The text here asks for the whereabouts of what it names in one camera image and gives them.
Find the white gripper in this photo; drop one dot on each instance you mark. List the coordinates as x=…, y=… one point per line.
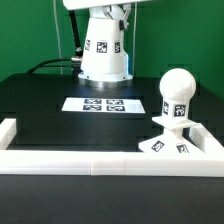
x=83, y=4

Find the white lamp bulb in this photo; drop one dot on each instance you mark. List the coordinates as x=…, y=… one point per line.
x=177, y=87

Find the white lamp base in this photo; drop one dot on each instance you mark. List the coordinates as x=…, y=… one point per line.
x=171, y=142

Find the white lamp shade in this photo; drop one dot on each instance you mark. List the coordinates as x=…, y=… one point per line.
x=103, y=49

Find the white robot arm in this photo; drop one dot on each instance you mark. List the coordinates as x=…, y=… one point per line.
x=113, y=12

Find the white marker sheet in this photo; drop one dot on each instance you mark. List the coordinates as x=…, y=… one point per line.
x=103, y=105

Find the white U-shaped fence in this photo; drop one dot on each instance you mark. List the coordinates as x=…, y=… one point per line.
x=208, y=164

